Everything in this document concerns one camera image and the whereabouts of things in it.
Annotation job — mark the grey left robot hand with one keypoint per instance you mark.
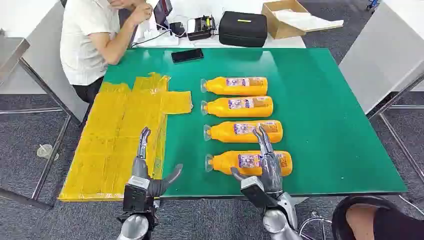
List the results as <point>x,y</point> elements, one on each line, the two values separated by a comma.
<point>140,167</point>

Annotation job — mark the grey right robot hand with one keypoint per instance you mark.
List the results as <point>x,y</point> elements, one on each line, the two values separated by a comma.
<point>271,172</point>

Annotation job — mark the orange drink bottle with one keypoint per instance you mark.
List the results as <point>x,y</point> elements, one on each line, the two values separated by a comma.
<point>220,107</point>
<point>228,162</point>
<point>225,132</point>
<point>218,86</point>

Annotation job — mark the yellow plastic sheet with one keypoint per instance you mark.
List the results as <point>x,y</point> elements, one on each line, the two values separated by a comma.
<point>109,149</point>

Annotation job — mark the green table mat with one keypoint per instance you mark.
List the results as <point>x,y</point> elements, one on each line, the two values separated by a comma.
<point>324,132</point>

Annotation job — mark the chrome chair base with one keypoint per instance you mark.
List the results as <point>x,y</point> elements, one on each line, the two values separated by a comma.
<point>314,225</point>

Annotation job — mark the clear plastic cup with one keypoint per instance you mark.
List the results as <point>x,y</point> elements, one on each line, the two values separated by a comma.
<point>45,151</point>

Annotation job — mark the black smartphone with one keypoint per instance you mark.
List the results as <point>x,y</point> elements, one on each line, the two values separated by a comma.
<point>187,55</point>

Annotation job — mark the white power strip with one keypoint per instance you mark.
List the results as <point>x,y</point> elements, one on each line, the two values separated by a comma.
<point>162,40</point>

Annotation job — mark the person in white top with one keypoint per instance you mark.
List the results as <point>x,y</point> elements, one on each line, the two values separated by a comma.
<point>86,43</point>

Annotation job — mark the black power adapter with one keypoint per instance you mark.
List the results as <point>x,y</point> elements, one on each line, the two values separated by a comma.
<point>177,29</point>

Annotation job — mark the black zip case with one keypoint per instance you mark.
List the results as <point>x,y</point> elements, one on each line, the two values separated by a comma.
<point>243,31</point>

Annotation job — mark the brown cardboard box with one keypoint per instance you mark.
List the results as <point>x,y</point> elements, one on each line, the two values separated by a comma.
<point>278,28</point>

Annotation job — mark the white table with steel legs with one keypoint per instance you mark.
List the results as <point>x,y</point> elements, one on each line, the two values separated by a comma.
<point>46,49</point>

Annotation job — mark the black label printer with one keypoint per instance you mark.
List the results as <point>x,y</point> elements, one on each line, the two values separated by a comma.
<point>201,28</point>

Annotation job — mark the white sheet in box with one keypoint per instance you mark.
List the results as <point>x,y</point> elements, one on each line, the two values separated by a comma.
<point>308,20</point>

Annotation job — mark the dark tablet screen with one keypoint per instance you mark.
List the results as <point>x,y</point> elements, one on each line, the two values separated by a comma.
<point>163,11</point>

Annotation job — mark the white desk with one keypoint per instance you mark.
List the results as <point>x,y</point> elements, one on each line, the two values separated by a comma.
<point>205,6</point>

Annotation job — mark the grey steel table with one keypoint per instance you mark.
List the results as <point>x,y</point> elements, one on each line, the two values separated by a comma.
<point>11,49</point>

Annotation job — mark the blue caster base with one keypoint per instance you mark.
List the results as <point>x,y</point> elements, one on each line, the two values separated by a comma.
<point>372,4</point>

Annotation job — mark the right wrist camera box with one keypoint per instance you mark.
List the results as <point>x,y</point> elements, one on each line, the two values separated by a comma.
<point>255,192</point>

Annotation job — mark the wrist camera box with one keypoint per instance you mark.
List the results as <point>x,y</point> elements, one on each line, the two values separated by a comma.
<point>255,192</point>
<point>136,195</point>

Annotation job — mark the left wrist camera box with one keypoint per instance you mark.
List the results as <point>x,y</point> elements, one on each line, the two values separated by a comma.
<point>136,195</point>

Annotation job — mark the white table with steel frame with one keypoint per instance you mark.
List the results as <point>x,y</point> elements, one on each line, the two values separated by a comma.
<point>381,56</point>

